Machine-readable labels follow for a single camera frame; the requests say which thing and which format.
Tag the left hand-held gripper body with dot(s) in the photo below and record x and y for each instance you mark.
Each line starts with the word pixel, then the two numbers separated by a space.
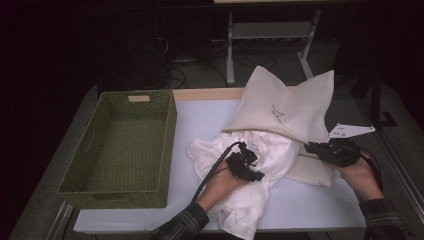
pixel 240 165

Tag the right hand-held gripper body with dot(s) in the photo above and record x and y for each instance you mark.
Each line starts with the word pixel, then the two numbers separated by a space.
pixel 340 153

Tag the white garment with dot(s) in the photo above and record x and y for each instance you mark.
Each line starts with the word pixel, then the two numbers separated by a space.
pixel 273 156

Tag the cream mesh laundry bag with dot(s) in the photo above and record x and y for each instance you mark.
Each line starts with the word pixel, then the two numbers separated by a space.
pixel 293 103

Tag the person's left hand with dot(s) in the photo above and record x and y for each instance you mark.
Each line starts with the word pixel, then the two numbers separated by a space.
pixel 216 190

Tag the person's right hand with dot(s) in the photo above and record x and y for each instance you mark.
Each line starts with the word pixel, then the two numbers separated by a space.
pixel 361 180

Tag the dark metal stand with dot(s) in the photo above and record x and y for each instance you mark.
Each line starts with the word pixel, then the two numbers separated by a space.
pixel 376 100

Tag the green woven basket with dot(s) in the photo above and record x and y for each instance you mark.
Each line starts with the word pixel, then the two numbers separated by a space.
pixel 126 143

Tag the aluminium frame rail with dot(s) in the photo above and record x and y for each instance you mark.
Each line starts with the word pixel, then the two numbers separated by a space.
pixel 403 180
pixel 60 221

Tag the white metal desk frame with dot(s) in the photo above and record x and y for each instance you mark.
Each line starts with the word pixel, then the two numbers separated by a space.
pixel 270 30

